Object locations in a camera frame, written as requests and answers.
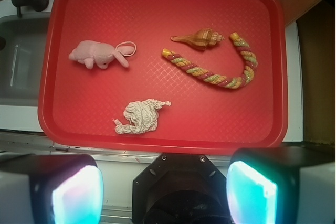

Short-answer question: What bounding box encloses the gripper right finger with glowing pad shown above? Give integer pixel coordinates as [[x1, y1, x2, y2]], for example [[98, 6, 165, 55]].
[[226, 147, 335, 223]]

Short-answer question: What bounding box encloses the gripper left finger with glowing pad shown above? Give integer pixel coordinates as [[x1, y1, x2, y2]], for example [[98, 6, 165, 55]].
[[1, 154, 103, 223]]

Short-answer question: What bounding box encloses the pink plush bunny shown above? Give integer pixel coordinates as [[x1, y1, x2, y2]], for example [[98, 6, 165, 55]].
[[68, 40, 137, 69]]

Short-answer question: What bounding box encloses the crumpled white paper wad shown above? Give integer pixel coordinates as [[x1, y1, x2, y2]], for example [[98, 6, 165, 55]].
[[113, 99, 171, 134]]

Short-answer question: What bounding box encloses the grey sink basin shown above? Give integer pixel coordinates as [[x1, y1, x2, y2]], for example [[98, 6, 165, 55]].
[[1, 12, 50, 106]]

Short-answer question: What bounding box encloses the red plastic tray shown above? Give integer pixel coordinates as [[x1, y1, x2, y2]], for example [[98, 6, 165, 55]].
[[38, 0, 288, 155]]

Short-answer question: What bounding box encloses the brown striped conch shell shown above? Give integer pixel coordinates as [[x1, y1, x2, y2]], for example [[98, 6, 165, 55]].
[[170, 28, 224, 50]]

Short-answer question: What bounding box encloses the twisted multicolour rope toy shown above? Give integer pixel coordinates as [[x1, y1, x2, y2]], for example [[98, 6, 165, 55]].
[[162, 32, 258, 90]]

